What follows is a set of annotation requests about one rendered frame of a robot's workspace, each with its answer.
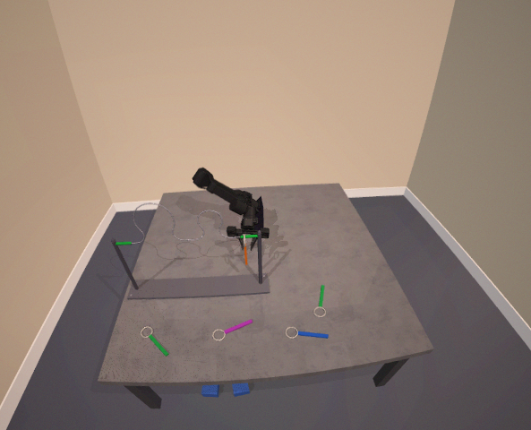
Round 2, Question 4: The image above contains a purple handle with grey loop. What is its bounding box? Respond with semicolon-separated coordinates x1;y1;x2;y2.
212;319;253;340

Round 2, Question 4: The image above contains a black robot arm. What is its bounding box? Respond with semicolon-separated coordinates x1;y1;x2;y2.
192;168;260;228

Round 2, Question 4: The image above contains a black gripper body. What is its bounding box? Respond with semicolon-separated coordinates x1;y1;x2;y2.
227;215;270;238

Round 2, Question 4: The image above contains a blue handle with beige loop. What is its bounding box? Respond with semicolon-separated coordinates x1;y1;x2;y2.
285;327;329;339

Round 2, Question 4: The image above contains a blue block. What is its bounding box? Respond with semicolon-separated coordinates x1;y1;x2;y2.
232;383;250;397
201;384;219;397

